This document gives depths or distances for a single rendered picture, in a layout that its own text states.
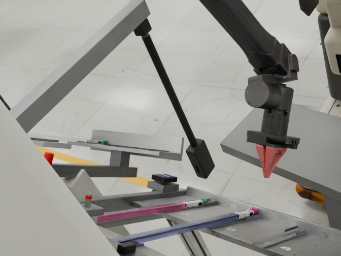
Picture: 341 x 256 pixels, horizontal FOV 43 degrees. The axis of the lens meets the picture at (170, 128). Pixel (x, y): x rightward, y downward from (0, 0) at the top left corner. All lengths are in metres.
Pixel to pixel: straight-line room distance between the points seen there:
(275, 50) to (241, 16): 0.12
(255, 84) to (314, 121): 0.45
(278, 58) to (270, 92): 0.09
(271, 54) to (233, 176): 1.20
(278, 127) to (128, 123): 1.81
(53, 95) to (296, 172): 0.94
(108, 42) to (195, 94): 2.31
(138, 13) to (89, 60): 0.07
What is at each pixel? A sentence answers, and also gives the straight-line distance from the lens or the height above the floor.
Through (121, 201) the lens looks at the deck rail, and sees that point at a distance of 0.91.
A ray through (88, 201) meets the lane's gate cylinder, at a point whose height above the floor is 1.21.
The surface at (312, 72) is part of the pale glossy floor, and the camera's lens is 2.55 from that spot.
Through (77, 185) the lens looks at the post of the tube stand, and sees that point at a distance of 1.10.
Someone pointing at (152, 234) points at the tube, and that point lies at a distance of 0.69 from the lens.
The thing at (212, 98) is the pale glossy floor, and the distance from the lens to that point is 2.57.
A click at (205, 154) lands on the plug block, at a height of 1.16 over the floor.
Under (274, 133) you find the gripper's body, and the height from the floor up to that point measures 0.84.
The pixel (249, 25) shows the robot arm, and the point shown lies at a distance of 0.90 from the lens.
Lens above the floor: 1.49
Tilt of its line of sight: 37 degrees down
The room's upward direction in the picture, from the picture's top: 26 degrees counter-clockwise
